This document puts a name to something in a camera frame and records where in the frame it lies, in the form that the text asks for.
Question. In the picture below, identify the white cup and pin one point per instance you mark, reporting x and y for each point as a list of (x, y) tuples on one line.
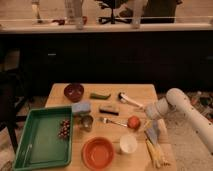
[(128, 144)]

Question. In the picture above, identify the black and tan brush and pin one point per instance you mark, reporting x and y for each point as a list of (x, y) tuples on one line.
[(109, 109)]

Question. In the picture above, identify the purple bowl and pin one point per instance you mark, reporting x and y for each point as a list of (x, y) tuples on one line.
[(74, 92)]

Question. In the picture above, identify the blue sponge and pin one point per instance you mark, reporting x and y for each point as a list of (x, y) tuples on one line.
[(81, 108)]

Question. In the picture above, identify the green vegetable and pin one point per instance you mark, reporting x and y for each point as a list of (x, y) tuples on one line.
[(99, 96)]

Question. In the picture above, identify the small metal cup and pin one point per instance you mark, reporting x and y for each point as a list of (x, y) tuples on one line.
[(86, 123)]

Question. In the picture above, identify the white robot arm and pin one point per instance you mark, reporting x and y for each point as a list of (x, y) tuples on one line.
[(177, 99)]

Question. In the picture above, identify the orange bowl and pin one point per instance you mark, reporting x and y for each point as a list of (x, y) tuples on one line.
[(97, 153)]

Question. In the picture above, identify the green plastic tray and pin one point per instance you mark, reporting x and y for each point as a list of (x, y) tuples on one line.
[(40, 146)]

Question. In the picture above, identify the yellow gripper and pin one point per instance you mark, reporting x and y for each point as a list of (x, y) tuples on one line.
[(151, 124)]

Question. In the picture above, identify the red apple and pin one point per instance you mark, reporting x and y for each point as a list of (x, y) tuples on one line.
[(133, 122)]

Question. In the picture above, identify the red grapes bunch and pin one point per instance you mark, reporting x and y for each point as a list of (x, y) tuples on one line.
[(64, 129)]

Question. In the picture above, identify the black office chair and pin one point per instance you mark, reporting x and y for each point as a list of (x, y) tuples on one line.
[(111, 5)]

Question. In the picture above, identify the blue cloth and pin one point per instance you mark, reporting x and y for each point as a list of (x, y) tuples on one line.
[(152, 134)]

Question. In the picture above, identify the dark chair at left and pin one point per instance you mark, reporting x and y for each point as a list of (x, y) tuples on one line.
[(8, 111)]

